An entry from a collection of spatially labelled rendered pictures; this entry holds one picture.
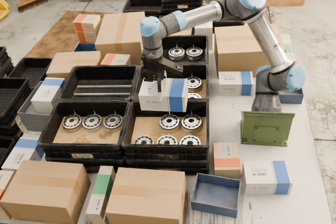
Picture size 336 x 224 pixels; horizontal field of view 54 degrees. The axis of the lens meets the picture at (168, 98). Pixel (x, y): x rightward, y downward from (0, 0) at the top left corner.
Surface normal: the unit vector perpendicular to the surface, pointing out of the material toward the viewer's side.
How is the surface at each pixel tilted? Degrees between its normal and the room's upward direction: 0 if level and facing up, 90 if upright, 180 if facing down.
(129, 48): 90
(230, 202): 0
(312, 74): 0
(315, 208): 0
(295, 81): 62
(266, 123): 90
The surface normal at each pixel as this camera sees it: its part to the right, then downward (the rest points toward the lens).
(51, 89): -0.08, -0.73
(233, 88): -0.10, 0.68
